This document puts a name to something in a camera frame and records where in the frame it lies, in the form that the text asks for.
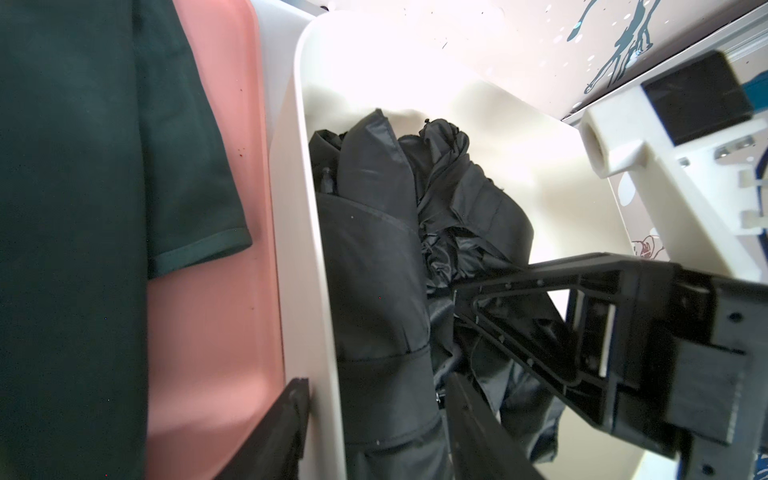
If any cream storage box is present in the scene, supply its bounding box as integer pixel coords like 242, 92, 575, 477
255, 1, 631, 479

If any pink plastic tray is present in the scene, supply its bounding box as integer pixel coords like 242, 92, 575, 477
146, 1, 284, 479

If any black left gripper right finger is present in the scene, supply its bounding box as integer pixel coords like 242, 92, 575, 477
445, 373, 543, 480

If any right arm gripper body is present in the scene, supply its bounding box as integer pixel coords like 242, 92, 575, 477
599, 263, 768, 480

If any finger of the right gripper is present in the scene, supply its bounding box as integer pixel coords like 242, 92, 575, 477
453, 253, 678, 420

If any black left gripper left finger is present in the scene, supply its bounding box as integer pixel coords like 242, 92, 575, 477
215, 378, 310, 480

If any black umbrella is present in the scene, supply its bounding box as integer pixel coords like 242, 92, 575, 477
399, 119, 565, 463
309, 111, 453, 479

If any dark green cloth napkin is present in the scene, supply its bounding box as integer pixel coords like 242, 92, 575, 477
1, 1, 252, 479

